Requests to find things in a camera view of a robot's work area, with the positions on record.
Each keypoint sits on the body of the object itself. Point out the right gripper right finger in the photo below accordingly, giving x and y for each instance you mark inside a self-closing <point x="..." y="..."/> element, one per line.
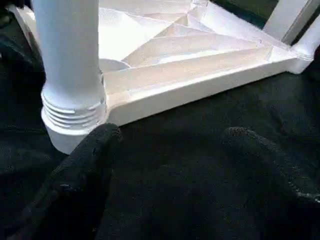
<point x="270" y="185"/>

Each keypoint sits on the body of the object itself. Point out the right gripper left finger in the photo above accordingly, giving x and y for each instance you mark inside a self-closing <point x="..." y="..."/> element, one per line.
<point x="75" y="185"/>

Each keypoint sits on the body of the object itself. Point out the white plastic table top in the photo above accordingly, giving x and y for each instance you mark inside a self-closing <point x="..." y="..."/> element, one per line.
<point x="200" y="55"/>

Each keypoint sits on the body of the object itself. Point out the black plastic mat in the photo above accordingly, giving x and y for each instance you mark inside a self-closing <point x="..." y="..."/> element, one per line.
<point x="200" y="140"/>

